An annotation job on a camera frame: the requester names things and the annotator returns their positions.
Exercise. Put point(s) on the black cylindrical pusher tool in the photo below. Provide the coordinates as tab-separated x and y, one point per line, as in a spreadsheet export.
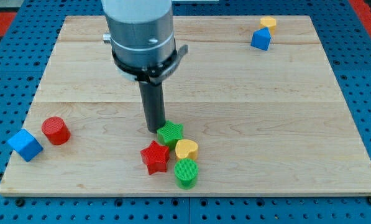
153	103

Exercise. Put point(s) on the blue cube block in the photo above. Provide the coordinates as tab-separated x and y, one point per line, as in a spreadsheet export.
25	145

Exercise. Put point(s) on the red star block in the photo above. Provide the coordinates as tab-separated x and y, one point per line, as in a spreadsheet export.
155	157

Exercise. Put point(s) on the yellow hexagon block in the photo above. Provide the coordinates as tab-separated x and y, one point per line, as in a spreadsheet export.
268	22

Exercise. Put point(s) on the green cylinder block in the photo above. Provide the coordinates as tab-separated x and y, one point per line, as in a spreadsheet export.
186	173

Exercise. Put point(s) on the blue triangle block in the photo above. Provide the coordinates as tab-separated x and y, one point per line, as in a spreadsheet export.
261	39

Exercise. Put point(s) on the yellow heart block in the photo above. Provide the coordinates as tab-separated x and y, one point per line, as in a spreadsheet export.
186	149

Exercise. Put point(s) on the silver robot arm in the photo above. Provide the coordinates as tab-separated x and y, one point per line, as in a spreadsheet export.
143	47

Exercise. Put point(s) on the wooden board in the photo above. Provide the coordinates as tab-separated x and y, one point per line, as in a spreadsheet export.
268	123

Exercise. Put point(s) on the red cylinder block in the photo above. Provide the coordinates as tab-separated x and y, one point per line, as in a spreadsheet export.
56	131

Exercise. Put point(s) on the green star block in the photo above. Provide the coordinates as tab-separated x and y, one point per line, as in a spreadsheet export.
170	134

